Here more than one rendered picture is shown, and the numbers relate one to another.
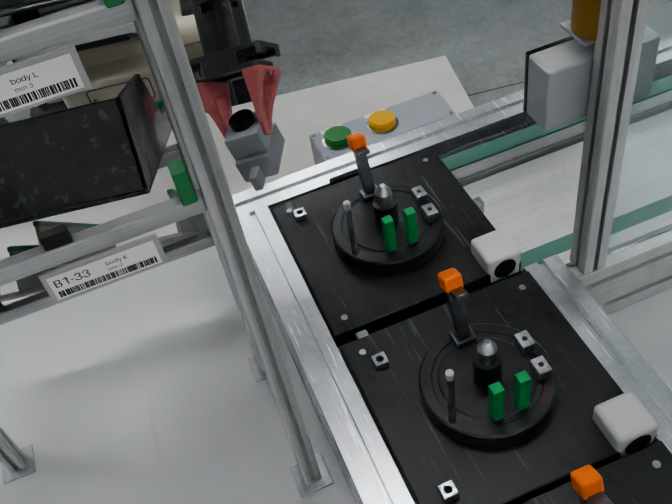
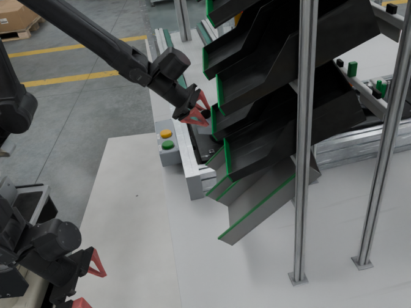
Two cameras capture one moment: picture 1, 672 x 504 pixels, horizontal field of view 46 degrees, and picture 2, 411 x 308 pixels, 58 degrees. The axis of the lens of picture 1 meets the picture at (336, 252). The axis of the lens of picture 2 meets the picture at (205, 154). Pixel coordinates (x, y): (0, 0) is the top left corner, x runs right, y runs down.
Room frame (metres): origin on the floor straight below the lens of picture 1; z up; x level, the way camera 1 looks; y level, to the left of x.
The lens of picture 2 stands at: (0.64, 0.98, 1.71)
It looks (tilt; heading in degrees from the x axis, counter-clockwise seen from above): 38 degrees down; 278
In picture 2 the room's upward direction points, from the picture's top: 9 degrees counter-clockwise
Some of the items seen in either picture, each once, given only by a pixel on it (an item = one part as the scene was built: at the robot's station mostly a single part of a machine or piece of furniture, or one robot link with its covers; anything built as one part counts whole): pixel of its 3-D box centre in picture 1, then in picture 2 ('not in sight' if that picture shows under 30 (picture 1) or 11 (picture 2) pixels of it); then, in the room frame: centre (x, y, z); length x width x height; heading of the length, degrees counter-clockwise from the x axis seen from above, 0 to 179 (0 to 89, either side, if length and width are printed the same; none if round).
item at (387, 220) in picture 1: (389, 234); not in sight; (0.65, -0.07, 1.01); 0.01 x 0.01 x 0.05; 13
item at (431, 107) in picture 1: (384, 139); (167, 141); (0.92, -0.10, 0.93); 0.21 x 0.07 x 0.06; 103
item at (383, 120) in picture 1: (382, 123); (166, 134); (0.92, -0.10, 0.96); 0.04 x 0.04 x 0.02
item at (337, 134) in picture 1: (338, 138); (167, 145); (0.91, -0.04, 0.96); 0.04 x 0.04 x 0.02
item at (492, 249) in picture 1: (495, 256); not in sight; (0.62, -0.19, 0.97); 0.05 x 0.05 x 0.04; 13
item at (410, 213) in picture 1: (410, 225); not in sight; (0.66, -0.09, 1.01); 0.01 x 0.01 x 0.05; 13
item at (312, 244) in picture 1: (388, 237); (229, 134); (0.70, -0.07, 0.96); 0.24 x 0.24 x 0.02; 13
